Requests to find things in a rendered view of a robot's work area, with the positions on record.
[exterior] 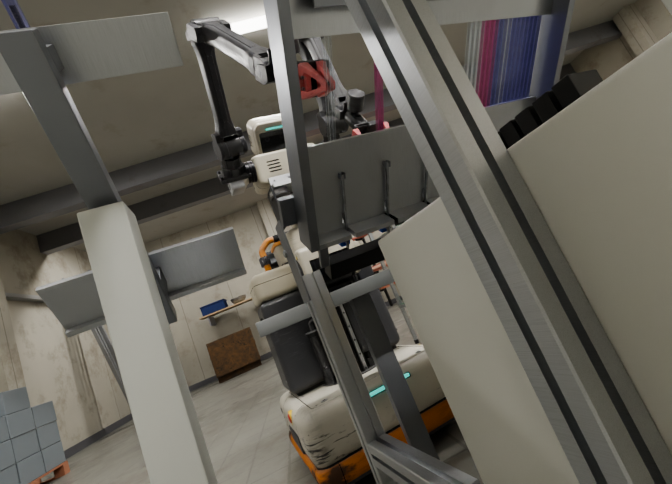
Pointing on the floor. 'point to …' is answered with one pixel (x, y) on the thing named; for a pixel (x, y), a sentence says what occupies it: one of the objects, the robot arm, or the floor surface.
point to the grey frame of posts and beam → (494, 254)
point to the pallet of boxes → (20, 460)
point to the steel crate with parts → (234, 354)
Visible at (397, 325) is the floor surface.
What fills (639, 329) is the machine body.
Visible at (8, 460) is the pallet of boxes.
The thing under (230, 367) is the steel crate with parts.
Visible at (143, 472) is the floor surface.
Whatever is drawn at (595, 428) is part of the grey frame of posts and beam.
